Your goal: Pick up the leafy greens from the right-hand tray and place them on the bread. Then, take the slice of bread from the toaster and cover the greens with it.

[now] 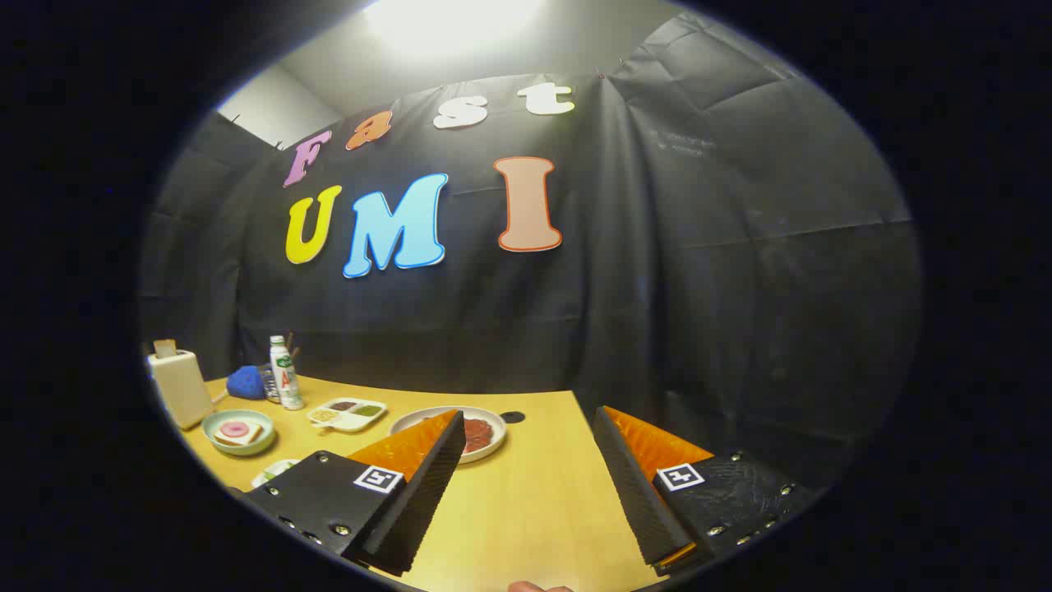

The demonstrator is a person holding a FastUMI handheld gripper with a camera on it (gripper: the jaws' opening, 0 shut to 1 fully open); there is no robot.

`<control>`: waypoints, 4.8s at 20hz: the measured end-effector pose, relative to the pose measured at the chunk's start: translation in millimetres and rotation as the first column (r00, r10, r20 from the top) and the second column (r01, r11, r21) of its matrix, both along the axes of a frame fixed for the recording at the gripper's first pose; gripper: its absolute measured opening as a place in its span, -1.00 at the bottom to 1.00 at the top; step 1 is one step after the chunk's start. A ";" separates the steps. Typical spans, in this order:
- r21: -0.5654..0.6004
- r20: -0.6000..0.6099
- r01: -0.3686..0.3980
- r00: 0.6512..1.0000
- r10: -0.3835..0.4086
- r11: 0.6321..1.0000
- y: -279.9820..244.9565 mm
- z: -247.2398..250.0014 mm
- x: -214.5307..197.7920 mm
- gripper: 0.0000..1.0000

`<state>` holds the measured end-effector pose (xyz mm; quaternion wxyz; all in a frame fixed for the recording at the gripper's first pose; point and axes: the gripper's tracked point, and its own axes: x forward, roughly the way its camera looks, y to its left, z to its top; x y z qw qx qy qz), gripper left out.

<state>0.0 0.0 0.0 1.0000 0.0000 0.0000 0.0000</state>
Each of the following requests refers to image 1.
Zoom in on round beige plate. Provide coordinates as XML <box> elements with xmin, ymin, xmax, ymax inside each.
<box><xmin>389</xmin><ymin>406</ymin><xmax>508</xmax><ymax>465</ymax></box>

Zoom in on blue cloth mitt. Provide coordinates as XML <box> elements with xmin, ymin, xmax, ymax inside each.
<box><xmin>226</xmin><ymin>365</ymin><xmax>266</xmax><ymax>400</ymax></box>

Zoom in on dark red meat piece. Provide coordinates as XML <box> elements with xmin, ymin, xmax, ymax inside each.
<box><xmin>460</xmin><ymin>417</ymin><xmax>496</xmax><ymax>455</ymax></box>

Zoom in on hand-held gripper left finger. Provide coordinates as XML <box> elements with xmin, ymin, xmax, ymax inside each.
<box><xmin>238</xmin><ymin>409</ymin><xmax>467</xmax><ymax>576</ymax></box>

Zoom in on white square plate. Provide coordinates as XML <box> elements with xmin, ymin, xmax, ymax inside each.
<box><xmin>251</xmin><ymin>459</ymin><xmax>302</xmax><ymax>490</ymax></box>

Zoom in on white drink bottle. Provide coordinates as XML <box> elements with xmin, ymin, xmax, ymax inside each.
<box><xmin>270</xmin><ymin>335</ymin><xmax>305</xmax><ymax>411</ymax></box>

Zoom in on white bread slice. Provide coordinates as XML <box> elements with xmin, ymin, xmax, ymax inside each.
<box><xmin>214</xmin><ymin>420</ymin><xmax>264</xmax><ymax>448</ymax></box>

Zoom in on pale green round plate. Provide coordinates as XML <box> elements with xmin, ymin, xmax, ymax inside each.
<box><xmin>201</xmin><ymin>409</ymin><xmax>277</xmax><ymax>457</ymax></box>

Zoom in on white toaster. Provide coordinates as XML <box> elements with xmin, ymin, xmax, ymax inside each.
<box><xmin>146</xmin><ymin>349</ymin><xmax>216</xmax><ymax>431</ymax></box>

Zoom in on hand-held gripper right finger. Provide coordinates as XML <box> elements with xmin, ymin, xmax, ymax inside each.
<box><xmin>592</xmin><ymin>405</ymin><xmax>819</xmax><ymax>576</ymax></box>

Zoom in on white divided dish with beans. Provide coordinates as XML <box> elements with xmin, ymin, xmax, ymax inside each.
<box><xmin>307</xmin><ymin>397</ymin><xmax>388</xmax><ymax>433</ymax></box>

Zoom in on black backdrop cloth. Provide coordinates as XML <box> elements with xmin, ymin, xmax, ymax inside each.
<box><xmin>138</xmin><ymin>12</ymin><xmax>925</xmax><ymax>494</ymax></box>

